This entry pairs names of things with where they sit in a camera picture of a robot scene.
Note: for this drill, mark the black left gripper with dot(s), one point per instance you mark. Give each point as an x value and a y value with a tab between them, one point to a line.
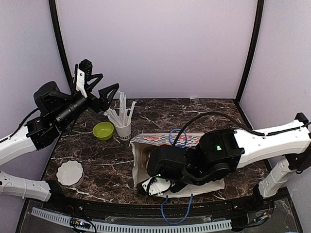
103	102

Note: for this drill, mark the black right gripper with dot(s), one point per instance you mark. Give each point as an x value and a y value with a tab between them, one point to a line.
175	191

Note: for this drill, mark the white straw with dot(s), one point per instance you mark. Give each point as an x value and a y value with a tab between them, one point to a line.
131	112
113	117
122	108

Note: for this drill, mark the brown cardboard cup carrier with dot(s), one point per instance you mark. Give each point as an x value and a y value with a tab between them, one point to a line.
145	155

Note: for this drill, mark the blue checkered paper bag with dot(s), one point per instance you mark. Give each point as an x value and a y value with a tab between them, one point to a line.
142	147

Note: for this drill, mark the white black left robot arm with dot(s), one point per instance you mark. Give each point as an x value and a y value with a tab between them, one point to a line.
54	113

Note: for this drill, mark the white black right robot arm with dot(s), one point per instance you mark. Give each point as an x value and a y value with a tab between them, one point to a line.
218	153

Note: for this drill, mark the green plastic bowl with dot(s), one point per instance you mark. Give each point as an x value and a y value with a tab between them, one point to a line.
103	131

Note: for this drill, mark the paper cup holding straws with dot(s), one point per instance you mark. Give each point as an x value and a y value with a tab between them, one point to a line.
124	132

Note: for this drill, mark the white fluted ceramic dish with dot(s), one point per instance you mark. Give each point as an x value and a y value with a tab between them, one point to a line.
70	174

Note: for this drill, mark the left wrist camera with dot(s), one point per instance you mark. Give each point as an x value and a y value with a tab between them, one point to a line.
82	74

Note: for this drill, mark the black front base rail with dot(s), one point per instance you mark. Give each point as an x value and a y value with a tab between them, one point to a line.
122	200

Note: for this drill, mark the white slotted cable duct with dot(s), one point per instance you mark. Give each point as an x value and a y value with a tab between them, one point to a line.
82	226

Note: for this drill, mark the right black frame post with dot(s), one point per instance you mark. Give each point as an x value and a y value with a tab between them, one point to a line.
251	51

